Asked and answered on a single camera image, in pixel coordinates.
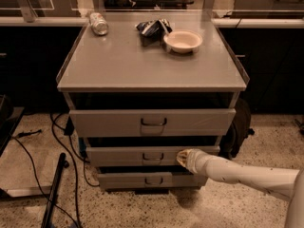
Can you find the taped gripper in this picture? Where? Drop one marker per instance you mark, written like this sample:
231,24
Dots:
194,162

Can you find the grey drawer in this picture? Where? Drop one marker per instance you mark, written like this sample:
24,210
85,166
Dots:
152,122
141,151
148,177

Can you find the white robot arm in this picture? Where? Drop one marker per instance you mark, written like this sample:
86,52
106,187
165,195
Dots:
281,183

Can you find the grey bottom drawer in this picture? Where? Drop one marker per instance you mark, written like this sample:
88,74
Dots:
148,177

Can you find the grey top drawer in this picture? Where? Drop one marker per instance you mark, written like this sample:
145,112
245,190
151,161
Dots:
152,122

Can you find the grey drawer cabinet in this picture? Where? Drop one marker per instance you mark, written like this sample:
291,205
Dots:
122,72

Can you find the black bag behind cabinet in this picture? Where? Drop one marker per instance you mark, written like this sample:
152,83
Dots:
238,131

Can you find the white bowl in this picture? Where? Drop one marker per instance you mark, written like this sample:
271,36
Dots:
183,41

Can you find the black pole stand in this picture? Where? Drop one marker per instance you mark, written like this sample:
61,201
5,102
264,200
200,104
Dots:
51,198

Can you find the blue white chip bag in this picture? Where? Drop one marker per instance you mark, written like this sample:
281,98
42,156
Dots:
151,28

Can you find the silver soda can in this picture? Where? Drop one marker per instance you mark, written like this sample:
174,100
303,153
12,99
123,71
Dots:
98,24

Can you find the black desk edge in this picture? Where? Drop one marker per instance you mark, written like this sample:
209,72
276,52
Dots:
10,117

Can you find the white floor base plate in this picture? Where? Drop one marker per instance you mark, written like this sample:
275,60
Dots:
25,192

